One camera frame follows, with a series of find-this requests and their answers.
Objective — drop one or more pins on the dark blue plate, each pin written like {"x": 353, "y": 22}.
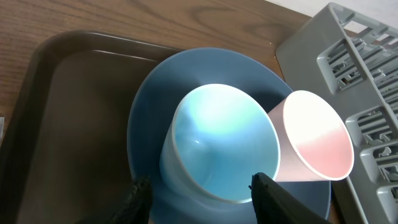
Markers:
{"x": 151, "y": 115}

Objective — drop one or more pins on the light blue cup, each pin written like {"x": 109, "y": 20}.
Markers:
{"x": 218, "y": 139}

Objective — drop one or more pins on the brown serving tray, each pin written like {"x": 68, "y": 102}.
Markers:
{"x": 64, "y": 154}

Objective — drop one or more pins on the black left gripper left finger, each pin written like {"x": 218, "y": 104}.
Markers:
{"x": 134, "y": 208}

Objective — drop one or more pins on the pink cup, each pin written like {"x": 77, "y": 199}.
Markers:
{"x": 314, "y": 142}

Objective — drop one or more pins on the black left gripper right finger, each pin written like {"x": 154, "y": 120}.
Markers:
{"x": 274, "y": 205}

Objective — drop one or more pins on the grey dishwasher rack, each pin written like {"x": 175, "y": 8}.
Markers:
{"x": 350, "y": 60}

